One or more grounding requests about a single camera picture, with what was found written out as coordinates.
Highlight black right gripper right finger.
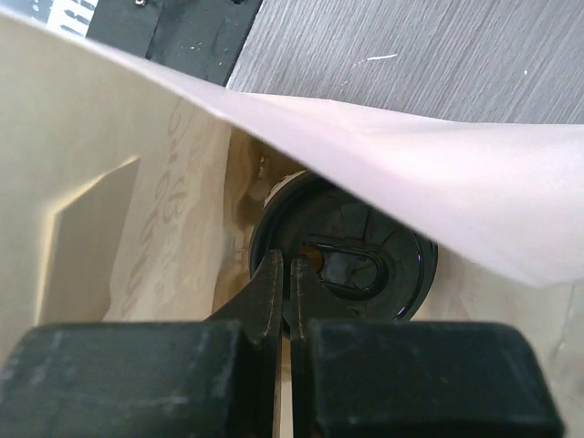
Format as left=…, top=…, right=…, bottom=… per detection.
left=289, top=257, right=565, bottom=437

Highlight white paper cup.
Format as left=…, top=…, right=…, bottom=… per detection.
left=263, top=170, right=307, bottom=208

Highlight brown paper takeout bag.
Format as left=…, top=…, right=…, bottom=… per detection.
left=1, top=10, right=583, bottom=437

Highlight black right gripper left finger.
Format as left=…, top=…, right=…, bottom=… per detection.
left=1, top=251, right=284, bottom=437

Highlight black lid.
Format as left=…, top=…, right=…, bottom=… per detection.
left=248, top=171, right=439, bottom=321

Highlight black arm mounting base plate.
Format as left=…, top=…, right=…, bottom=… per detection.
left=87, top=0, right=262, bottom=86

